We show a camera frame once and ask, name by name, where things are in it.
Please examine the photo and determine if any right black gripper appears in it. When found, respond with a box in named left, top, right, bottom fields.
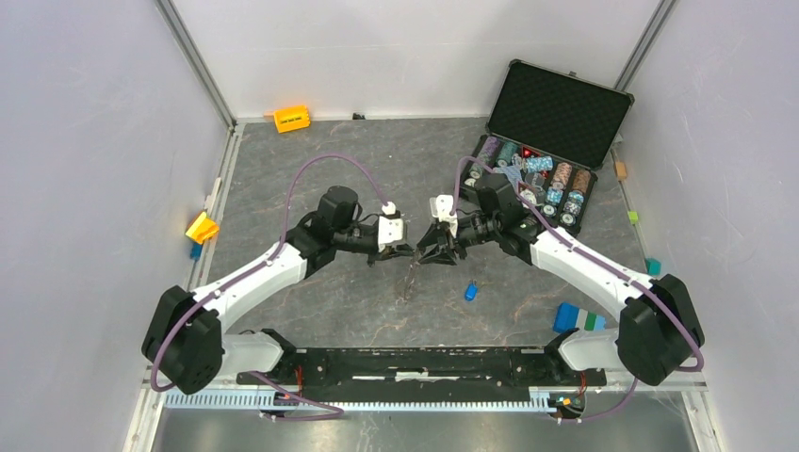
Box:
left=417, top=214, right=500, bottom=267

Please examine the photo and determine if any orange plastic block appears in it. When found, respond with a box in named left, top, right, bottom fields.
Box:
left=272, top=105, right=311, bottom=134

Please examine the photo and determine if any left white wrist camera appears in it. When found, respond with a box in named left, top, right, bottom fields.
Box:
left=377, top=202, right=407, bottom=251

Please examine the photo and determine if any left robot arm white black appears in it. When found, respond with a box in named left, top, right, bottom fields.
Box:
left=141, top=186, right=414, bottom=395

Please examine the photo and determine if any black poker chip case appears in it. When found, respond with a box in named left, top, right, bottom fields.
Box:
left=471, top=59, right=635, bottom=235

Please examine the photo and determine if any blue white green block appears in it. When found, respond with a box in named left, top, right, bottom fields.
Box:
left=552, top=302, right=606, bottom=333

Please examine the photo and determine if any orange small cube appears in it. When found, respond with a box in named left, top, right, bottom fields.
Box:
left=614, top=162, right=628, bottom=181

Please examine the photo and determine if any large metal disc keyring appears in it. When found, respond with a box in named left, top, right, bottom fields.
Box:
left=399, top=257, right=419, bottom=302

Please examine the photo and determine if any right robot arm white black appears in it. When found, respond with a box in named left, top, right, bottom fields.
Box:
left=417, top=174, right=705, bottom=386

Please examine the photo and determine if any teal cube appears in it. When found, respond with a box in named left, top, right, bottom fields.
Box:
left=644, top=257, right=661, bottom=277

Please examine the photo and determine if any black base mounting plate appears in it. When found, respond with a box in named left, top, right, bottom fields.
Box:
left=266, top=330, right=607, bottom=403

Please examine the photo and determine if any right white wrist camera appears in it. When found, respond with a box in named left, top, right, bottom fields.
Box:
left=430, top=194, right=459, bottom=237

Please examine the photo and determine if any yellow orange block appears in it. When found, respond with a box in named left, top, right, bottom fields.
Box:
left=185, top=211, right=220, bottom=245

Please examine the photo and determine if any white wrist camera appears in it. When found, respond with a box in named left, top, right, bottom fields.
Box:
left=430, top=194, right=459, bottom=237
left=377, top=202, right=407, bottom=251

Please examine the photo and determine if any small blue block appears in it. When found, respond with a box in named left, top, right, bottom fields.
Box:
left=189, top=243, right=203, bottom=261

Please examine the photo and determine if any silver key blue tag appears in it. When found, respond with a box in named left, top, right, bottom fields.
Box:
left=464, top=282, right=479, bottom=302

